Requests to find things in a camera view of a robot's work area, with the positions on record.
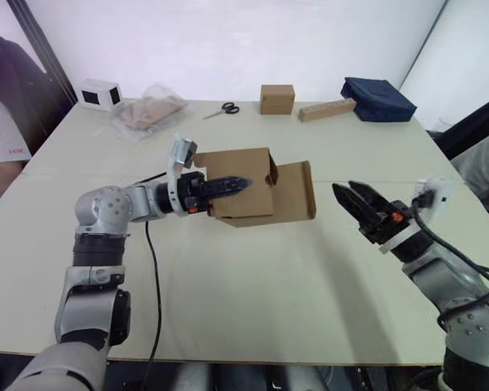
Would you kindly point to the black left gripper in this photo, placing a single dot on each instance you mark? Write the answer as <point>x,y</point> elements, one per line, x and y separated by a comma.
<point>193,189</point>

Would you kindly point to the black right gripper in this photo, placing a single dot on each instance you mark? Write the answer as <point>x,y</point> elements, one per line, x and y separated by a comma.
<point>387,224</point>

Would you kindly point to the small cardboard box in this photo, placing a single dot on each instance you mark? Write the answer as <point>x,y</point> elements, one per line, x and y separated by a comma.
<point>244,199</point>
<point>277,99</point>

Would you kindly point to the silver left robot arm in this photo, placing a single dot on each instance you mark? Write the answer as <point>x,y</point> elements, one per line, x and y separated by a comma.
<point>102,207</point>

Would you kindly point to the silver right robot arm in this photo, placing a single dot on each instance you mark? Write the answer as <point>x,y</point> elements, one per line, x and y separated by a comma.
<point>440,281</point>

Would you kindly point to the closed small cardboard box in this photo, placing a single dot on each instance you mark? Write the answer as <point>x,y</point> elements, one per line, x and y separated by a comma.
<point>277,99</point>

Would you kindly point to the clear plastic bag of cardboard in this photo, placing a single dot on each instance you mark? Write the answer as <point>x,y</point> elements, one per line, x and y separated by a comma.
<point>146,114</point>

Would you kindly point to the wooden block with holes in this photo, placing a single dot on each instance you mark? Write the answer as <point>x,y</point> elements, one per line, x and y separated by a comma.
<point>326,110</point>

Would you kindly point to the navy blue fabric case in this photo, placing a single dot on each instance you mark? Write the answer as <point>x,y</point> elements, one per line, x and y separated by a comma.
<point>377,99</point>

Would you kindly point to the person in grey trousers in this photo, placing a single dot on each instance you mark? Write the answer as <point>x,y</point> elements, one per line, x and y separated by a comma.
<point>483,171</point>

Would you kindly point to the white cube with black squares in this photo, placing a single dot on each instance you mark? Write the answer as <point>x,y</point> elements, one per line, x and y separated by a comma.
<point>100,95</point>

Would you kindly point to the dark chair back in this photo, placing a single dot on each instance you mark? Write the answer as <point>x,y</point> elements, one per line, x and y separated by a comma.
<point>24,89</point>

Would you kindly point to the person in white shirt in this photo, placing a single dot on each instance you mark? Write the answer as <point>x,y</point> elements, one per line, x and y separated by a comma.
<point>0,138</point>

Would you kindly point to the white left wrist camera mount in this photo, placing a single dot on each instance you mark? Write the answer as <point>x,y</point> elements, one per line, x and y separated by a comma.
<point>174,156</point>

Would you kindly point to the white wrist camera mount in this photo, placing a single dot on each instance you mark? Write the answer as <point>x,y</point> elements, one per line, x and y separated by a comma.
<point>174,156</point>
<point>440,195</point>

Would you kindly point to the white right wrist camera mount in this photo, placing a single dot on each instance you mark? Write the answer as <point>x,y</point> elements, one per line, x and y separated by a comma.
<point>440,195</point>

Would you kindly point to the black metal frame post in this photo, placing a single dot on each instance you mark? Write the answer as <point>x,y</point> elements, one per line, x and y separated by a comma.
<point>45,45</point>

